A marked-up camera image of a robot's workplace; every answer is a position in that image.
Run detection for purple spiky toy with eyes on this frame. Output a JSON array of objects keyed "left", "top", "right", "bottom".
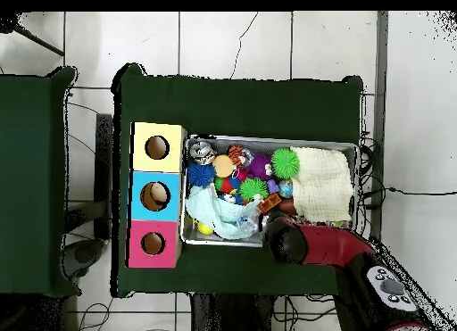
[{"left": 246, "top": 154, "right": 274, "bottom": 182}]

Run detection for crushed silver drink can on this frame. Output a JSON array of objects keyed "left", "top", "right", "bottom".
[{"left": 188, "top": 140, "right": 218, "bottom": 166}]

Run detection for blue spiky rubber ball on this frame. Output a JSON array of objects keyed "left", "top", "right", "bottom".
[{"left": 187, "top": 161, "right": 218, "bottom": 187}]

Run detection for green spiky toy with eyes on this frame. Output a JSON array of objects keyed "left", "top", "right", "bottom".
[{"left": 238, "top": 177, "right": 270, "bottom": 203}]

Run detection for tiger plush toy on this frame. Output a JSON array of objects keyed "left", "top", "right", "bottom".
[{"left": 227, "top": 145, "right": 255, "bottom": 168}]

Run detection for dark green side table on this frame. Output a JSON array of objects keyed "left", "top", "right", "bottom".
[{"left": 0, "top": 66, "right": 82, "bottom": 297}]

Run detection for black stand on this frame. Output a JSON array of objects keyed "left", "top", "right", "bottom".
[{"left": 93, "top": 112, "right": 114, "bottom": 241}]

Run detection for dark green table cloth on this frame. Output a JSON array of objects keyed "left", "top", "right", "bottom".
[{"left": 111, "top": 62, "right": 365, "bottom": 303}]

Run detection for green spiky rubber ball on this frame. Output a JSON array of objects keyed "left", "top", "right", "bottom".
[{"left": 270, "top": 147, "right": 301, "bottom": 180}]

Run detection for black tripod leg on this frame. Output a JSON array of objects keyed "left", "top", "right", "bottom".
[{"left": 0, "top": 12, "right": 66, "bottom": 57}]

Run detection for light blue waffle cloth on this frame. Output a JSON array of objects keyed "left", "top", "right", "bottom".
[{"left": 184, "top": 183, "right": 262, "bottom": 239}]

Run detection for black cable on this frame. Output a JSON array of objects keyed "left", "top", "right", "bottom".
[{"left": 360, "top": 186, "right": 457, "bottom": 197}]

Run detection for orange round sponge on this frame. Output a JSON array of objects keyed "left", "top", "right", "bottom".
[{"left": 212, "top": 154, "right": 236, "bottom": 178}]

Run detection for grey round base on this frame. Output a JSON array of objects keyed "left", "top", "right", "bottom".
[{"left": 63, "top": 237, "right": 106, "bottom": 278}]

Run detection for wooden box with three holes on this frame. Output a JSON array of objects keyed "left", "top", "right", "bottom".
[{"left": 126, "top": 121, "right": 187, "bottom": 269}]

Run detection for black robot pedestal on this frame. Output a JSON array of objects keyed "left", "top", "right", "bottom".
[{"left": 190, "top": 293, "right": 278, "bottom": 331}]

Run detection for clear plastic packet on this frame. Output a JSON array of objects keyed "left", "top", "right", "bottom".
[{"left": 237, "top": 214, "right": 259, "bottom": 233}]

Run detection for cream waffle cloth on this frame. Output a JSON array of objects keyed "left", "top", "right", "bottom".
[{"left": 290, "top": 145, "right": 354, "bottom": 223}]

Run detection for shallow wire mesh bin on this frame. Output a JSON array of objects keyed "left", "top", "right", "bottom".
[{"left": 179, "top": 134, "right": 360, "bottom": 248}]

